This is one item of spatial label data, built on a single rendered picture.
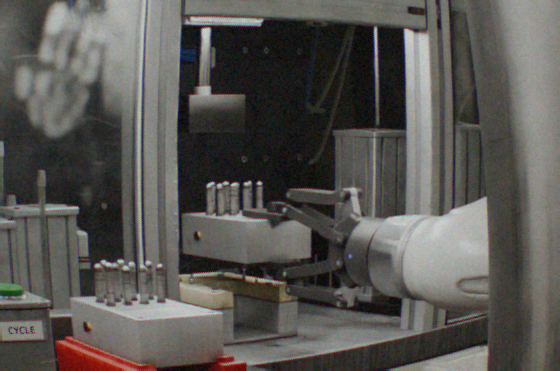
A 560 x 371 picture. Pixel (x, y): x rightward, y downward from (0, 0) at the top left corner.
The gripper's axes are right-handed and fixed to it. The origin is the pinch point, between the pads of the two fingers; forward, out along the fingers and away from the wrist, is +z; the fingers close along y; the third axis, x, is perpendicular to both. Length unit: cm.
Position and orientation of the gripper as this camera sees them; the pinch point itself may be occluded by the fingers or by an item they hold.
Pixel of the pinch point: (268, 238)
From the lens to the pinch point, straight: 151.4
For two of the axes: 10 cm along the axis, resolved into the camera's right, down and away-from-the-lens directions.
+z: -6.5, -0.5, 7.6
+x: -7.6, 0.3, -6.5
